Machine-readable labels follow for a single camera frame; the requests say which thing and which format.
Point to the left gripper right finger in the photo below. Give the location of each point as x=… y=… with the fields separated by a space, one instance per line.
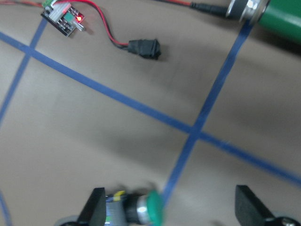
x=250 y=211

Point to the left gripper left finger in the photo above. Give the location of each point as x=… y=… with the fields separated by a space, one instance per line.
x=94 y=211

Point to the black power connector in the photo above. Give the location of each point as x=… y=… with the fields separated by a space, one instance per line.
x=148 y=49

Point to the green conveyor belt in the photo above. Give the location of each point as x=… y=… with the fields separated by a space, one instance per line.
x=282 y=17

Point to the motor speed controller board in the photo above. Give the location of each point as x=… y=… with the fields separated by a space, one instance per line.
x=63 y=16

